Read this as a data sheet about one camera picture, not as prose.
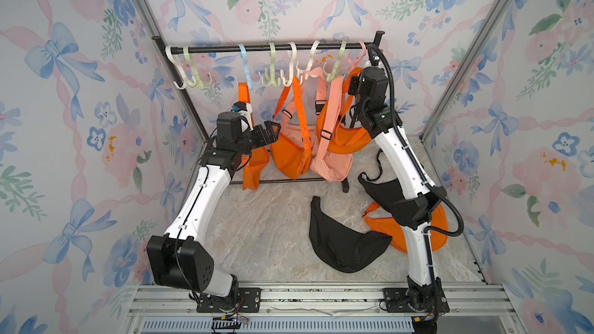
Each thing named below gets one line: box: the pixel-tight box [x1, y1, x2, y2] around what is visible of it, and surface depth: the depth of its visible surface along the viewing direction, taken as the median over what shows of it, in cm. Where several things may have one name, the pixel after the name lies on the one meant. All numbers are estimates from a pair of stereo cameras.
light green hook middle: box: [261, 42, 281, 88], surface depth 72 cm
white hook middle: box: [279, 41, 297, 87], surface depth 71 cm
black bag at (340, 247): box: [309, 196, 393, 273], surface depth 85 cm
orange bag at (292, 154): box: [270, 75, 313, 180], surface depth 102 cm
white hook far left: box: [164, 45, 187, 91], surface depth 69 cm
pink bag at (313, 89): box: [281, 67, 354, 182], surface depth 86 cm
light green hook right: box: [322, 40, 348, 83], surface depth 73 cm
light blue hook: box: [237, 43, 262, 91], surface depth 66 cm
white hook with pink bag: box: [304, 40, 321, 81], surface depth 66 cm
